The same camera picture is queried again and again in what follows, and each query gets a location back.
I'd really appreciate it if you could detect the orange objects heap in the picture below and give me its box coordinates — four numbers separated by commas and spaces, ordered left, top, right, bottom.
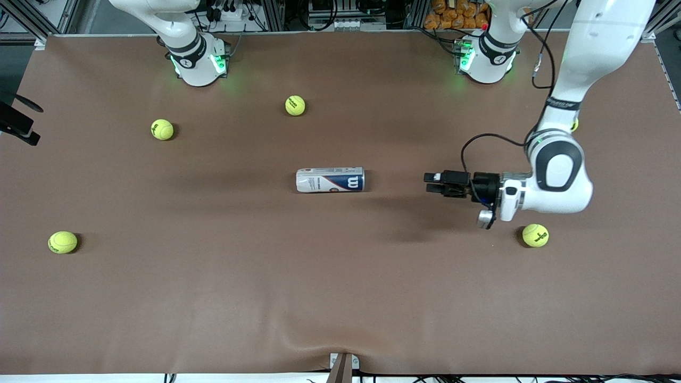
424, 0, 489, 30

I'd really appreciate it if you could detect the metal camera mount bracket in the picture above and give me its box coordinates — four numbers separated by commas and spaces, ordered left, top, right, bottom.
326, 352, 361, 383

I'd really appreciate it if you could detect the yellow Wilson tennis ball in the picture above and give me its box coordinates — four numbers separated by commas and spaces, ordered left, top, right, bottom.
151, 119, 175, 141

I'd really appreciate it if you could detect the aluminium frame profile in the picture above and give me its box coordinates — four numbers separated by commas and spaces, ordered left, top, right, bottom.
0, 0, 80, 49
641, 0, 681, 43

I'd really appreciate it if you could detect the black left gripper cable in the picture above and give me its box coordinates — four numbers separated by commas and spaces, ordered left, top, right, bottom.
461, 0, 572, 176

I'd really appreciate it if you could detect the base electronics box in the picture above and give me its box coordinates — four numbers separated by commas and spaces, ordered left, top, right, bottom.
453, 37, 475, 74
212, 40, 232, 75

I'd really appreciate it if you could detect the long white power strip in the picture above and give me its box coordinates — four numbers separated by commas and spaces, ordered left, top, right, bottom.
333, 18, 387, 31

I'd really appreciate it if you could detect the brown table cover mat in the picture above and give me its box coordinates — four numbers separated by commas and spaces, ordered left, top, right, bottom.
0, 29, 681, 376

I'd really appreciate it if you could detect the yellow Head tennis ball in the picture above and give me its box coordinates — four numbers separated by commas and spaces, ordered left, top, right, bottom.
48, 231, 78, 254

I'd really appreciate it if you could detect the white power strip with plugs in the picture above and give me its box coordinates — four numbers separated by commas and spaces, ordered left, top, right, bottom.
205, 0, 253, 23

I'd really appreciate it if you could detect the white blue tennis ball can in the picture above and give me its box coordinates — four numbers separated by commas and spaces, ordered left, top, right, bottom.
296, 167, 366, 193

